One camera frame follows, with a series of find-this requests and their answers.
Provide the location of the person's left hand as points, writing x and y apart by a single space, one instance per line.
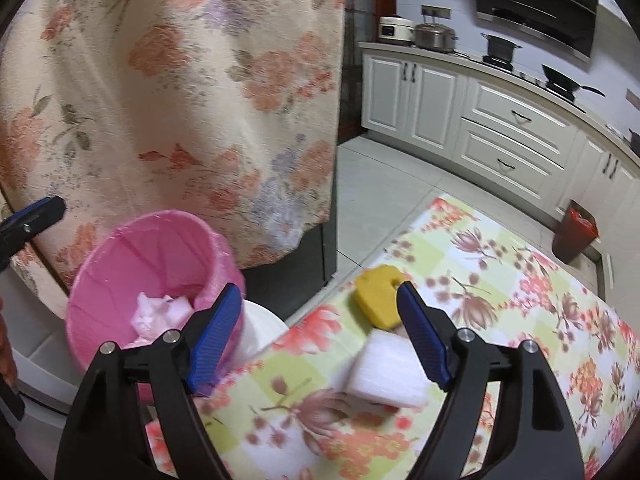
6 345

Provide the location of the black frying pan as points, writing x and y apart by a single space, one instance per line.
562 80

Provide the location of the white rice cooker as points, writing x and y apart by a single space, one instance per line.
395 30

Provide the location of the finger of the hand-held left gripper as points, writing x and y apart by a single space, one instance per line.
45 212
27 210

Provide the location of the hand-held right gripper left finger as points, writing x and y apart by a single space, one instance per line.
217 330

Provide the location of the floral curtain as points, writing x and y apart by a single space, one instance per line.
175 85

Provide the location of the dark grey cabinet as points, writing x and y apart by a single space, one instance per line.
310 260

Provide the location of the steel pressure cooker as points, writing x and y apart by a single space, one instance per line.
435 37

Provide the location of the gas stove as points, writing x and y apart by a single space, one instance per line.
530 77

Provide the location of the large white foam block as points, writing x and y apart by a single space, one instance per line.
385 375

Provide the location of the white kitchen cabinets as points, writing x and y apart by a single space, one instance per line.
500 130

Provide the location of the yellow sponge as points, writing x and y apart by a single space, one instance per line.
375 295

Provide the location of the red floor waste bin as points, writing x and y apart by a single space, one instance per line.
575 235

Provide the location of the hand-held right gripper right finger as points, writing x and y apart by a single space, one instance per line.
425 330

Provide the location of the wall socket strip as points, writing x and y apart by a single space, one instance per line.
435 11

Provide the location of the pink lined waste bin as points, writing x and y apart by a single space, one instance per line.
150 250

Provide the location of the black stock pot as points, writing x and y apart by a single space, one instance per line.
500 49

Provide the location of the wall socket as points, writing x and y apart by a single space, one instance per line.
634 96

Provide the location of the black range hood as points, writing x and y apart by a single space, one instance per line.
540 5

